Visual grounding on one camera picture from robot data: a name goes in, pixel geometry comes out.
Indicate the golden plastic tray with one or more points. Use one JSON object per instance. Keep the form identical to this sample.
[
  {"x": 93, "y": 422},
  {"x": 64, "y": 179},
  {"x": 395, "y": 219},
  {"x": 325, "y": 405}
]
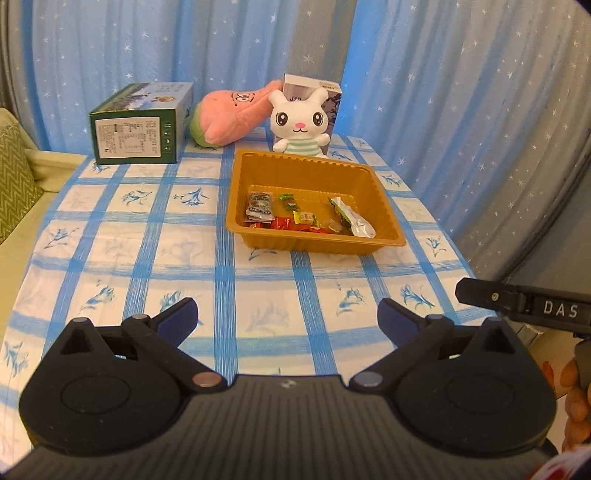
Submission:
[{"x": 314, "y": 180}]

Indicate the white rabbit plush toy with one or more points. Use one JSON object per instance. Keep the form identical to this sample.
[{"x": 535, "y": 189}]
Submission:
[{"x": 300, "y": 122}]

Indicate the grey clear snack packet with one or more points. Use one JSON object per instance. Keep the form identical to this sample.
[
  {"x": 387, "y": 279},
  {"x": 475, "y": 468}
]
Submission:
[{"x": 260, "y": 205}]

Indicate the yellow green candy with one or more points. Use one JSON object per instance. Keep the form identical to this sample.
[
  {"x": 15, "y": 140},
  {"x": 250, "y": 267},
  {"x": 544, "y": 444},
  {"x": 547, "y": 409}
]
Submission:
[{"x": 304, "y": 217}]

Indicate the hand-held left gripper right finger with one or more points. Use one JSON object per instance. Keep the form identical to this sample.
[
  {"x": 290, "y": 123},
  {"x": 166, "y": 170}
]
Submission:
[{"x": 392, "y": 316}]

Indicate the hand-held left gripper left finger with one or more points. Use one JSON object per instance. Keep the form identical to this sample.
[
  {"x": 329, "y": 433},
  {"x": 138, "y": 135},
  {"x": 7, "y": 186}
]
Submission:
[{"x": 182, "y": 316}]

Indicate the large red snack packet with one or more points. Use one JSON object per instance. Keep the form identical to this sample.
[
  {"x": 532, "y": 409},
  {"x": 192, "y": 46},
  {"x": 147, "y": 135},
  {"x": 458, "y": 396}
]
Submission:
[{"x": 282, "y": 225}]

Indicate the blue checked tablecloth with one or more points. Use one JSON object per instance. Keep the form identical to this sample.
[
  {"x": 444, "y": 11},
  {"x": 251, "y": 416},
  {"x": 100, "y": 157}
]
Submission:
[{"x": 161, "y": 254}]

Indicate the white cardboard box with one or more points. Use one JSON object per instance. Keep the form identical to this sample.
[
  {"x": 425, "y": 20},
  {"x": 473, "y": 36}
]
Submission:
[{"x": 304, "y": 85}]

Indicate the person's right hand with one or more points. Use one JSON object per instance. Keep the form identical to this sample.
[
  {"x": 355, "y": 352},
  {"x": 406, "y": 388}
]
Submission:
[{"x": 575, "y": 406}]

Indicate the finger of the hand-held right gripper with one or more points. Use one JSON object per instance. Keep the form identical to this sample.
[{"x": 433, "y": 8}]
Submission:
[{"x": 485, "y": 295}]

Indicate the beige sofa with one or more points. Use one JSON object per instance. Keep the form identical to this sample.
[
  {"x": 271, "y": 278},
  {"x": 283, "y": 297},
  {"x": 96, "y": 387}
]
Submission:
[{"x": 46, "y": 170}]

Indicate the blue star curtain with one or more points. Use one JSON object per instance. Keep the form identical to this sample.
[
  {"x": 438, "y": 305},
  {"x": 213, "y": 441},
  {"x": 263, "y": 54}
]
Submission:
[{"x": 323, "y": 46}]

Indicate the small green candy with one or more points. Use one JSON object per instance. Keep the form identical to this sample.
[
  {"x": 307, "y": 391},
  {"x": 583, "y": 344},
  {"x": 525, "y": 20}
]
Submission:
[{"x": 288, "y": 200}]

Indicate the pink peach plush toy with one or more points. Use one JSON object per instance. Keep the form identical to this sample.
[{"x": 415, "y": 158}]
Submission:
[{"x": 231, "y": 115}]

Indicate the red patterned clothing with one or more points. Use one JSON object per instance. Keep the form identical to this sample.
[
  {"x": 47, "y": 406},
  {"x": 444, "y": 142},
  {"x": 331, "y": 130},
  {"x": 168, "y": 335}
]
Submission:
[{"x": 568, "y": 466}]

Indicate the green zigzag cushion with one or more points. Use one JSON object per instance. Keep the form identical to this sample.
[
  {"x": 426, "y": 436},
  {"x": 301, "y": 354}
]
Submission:
[{"x": 16, "y": 184}]

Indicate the grey star curtain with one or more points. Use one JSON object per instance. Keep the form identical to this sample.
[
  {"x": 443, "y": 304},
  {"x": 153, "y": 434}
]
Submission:
[{"x": 531, "y": 207}]

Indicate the green cardboard box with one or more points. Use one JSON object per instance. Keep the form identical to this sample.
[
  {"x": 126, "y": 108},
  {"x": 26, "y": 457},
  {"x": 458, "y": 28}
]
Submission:
[{"x": 138, "y": 134}]

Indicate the silver foil snack packet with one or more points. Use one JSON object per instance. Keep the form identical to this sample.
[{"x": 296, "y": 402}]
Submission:
[{"x": 353, "y": 217}]

